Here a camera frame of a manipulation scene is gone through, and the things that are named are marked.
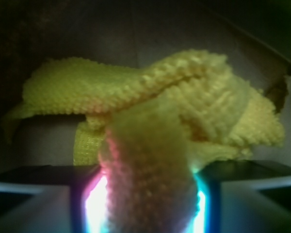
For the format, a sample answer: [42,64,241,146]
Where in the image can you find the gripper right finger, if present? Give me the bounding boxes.
[193,160,291,233]

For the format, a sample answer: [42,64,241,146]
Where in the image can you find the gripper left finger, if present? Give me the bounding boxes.
[0,165,106,233]

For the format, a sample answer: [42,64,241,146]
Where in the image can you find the yellow microfiber cloth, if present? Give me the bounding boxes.
[1,50,285,233]

